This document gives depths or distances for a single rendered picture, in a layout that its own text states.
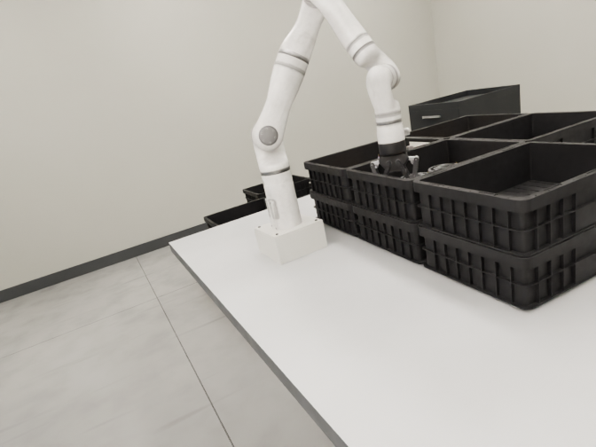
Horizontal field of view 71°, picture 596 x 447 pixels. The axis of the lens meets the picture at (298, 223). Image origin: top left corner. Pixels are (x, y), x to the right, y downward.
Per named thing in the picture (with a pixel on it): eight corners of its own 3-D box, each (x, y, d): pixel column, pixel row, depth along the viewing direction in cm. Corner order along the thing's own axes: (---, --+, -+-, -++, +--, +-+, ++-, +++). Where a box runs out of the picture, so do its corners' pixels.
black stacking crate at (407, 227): (419, 269, 104) (414, 224, 100) (356, 240, 131) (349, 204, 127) (530, 221, 118) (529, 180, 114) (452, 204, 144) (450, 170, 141)
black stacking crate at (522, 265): (528, 317, 77) (525, 260, 74) (419, 270, 104) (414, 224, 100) (655, 248, 91) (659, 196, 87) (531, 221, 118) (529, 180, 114)
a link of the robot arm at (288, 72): (279, 50, 113) (276, 55, 122) (247, 145, 118) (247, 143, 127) (310, 63, 115) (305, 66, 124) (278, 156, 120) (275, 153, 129)
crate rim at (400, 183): (410, 191, 98) (409, 181, 97) (345, 177, 124) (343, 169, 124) (529, 150, 111) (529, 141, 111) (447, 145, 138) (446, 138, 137)
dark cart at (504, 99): (466, 234, 288) (455, 102, 260) (419, 223, 327) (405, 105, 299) (524, 207, 312) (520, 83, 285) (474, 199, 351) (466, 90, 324)
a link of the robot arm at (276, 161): (247, 122, 127) (261, 176, 132) (248, 122, 118) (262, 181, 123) (277, 115, 128) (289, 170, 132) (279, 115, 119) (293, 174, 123)
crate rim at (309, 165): (392, 142, 165) (391, 137, 164) (447, 145, 138) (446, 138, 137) (302, 168, 151) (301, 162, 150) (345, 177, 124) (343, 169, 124)
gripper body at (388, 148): (373, 143, 115) (378, 176, 118) (404, 138, 112) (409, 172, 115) (378, 138, 122) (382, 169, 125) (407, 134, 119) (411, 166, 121)
